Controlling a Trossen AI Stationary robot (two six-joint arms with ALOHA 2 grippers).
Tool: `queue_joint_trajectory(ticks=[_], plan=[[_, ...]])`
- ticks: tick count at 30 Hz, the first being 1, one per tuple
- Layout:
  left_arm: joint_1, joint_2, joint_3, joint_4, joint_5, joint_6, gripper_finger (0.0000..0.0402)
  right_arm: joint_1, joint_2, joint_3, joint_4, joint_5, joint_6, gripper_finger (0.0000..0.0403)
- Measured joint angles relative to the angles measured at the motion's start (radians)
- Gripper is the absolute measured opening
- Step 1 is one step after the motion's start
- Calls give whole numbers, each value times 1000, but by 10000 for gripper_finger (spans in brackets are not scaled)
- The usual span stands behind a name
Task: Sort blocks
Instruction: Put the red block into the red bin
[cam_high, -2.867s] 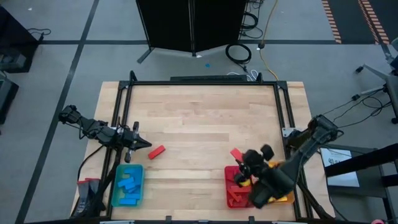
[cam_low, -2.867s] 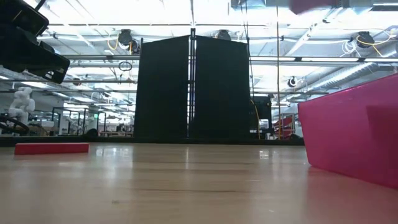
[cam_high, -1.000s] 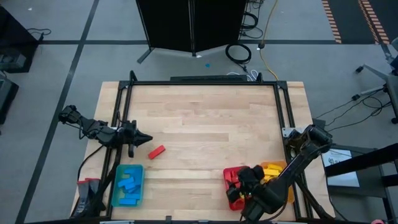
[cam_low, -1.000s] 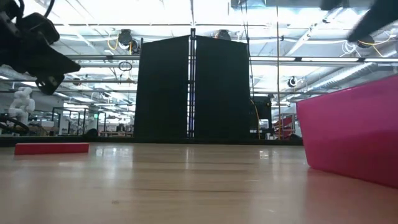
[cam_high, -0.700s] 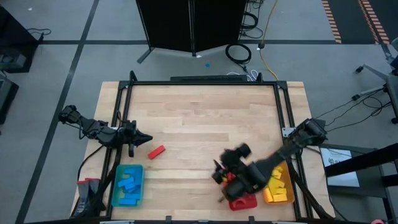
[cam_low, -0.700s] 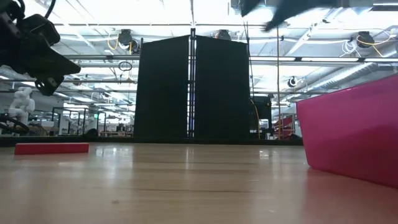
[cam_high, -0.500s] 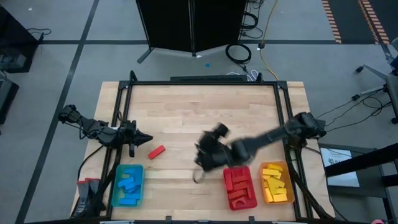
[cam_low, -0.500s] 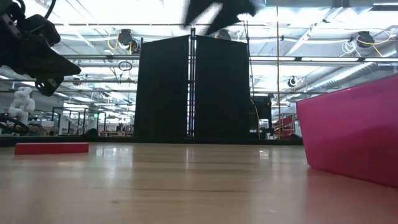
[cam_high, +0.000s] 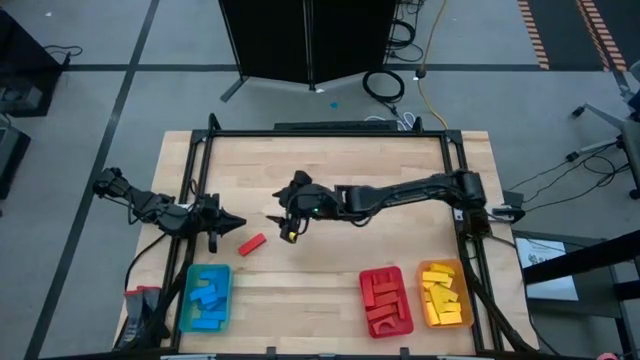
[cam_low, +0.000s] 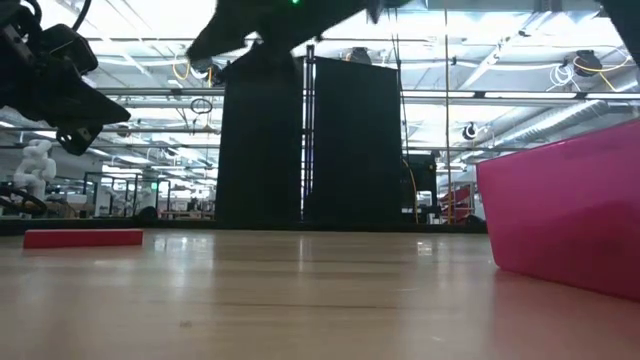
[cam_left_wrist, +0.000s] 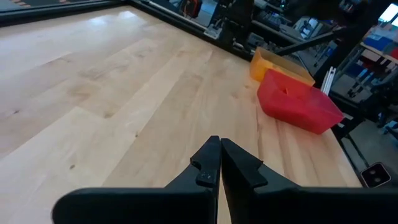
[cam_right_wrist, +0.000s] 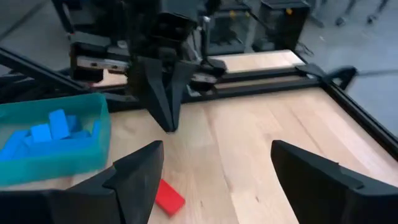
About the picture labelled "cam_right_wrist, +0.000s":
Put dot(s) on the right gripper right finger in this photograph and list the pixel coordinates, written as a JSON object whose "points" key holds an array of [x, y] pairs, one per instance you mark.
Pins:
{"points": [[314, 193]]}

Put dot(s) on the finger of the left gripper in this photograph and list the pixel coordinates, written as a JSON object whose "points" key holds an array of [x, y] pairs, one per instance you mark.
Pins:
{"points": [[157, 93], [180, 90]]}

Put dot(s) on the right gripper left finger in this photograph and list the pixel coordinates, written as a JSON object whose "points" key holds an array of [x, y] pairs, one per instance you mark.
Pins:
{"points": [[130, 189]]}

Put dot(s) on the red wooden block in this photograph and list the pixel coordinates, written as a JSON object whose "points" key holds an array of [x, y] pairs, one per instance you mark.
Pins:
{"points": [[169, 197]]}

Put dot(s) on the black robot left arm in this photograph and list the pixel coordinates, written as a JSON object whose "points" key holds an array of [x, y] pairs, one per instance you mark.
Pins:
{"points": [[102, 21]]}

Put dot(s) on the dark equipment box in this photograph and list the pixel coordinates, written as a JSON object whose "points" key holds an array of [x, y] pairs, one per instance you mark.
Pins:
{"points": [[227, 34]]}

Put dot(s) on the teal plastic bin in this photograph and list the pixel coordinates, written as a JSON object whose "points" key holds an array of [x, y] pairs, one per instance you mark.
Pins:
{"points": [[62, 161]]}

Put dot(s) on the black equipment cart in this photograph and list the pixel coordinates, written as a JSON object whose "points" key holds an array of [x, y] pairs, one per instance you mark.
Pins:
{"points": [[280, 25]]}

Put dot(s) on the black chair base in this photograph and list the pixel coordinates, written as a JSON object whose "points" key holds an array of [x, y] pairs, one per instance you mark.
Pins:
{"points": [[357, 12]]}

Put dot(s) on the silver metal bracket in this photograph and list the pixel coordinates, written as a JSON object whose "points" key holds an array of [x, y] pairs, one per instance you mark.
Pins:
{"points": [[102, 63]]}

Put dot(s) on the black aluminium table frame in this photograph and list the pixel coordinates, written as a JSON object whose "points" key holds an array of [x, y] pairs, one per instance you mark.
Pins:
{"points": [[264, 84]]}

